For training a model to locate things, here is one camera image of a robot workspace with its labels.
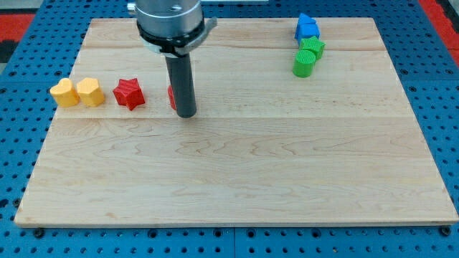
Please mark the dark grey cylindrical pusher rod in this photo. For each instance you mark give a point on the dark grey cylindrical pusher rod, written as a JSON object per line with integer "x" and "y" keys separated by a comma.
{"x": 180, "y": 76}

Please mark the red cylinder block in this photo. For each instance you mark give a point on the red cylinder block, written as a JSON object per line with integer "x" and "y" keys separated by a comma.
{"x": 171, "y": 97}

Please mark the red star block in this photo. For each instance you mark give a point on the red star block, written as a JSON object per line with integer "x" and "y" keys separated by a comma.
{"x": 128, "y": 93}

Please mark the green star block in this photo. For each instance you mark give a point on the green star block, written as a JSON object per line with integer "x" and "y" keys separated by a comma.
{"x": 314, "y": 45}

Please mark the yellow pentagon block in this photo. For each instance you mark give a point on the yellow pentagon block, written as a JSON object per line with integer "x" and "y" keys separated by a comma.
{"x": 90, "y": 92}

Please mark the yellow heart block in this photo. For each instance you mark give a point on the yellow heart block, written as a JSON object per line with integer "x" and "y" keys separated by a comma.
{"x": 64, "y": 93}

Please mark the green cylinder block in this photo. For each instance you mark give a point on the green cylinder block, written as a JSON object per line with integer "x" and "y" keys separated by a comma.
{"x": 304, "y": 63}

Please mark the blue triangle block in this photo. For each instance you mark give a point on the blue triangle block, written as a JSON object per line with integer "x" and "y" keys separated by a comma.
{"x": 303, "y": 19}

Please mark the blue cube block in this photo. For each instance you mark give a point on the blue cube block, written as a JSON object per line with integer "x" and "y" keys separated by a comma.
{"x": 304, "y": 31}

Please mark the light wooden board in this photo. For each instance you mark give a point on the light wooden board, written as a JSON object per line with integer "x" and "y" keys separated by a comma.
{"x": 265, "y": 148}

